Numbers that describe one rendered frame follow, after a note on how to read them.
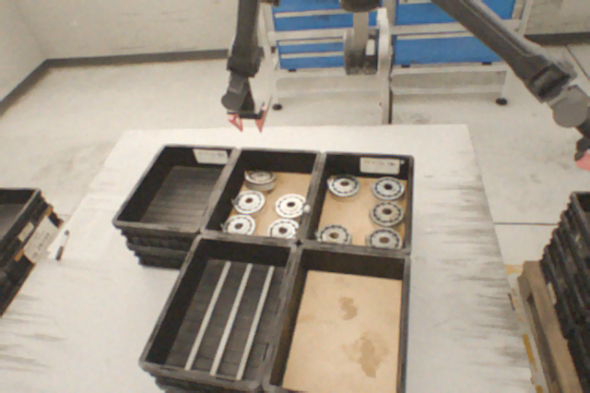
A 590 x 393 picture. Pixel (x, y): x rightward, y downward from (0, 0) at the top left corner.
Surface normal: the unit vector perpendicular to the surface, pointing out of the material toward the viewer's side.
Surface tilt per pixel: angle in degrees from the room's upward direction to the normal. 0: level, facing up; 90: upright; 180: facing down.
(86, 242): 0
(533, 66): 87
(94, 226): 0
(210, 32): 90
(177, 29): 90
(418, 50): 90
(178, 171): 0
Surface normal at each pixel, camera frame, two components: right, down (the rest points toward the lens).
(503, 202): -0.11, -0.69
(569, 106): -0.53, 0.40
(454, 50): -0.12, 0.72
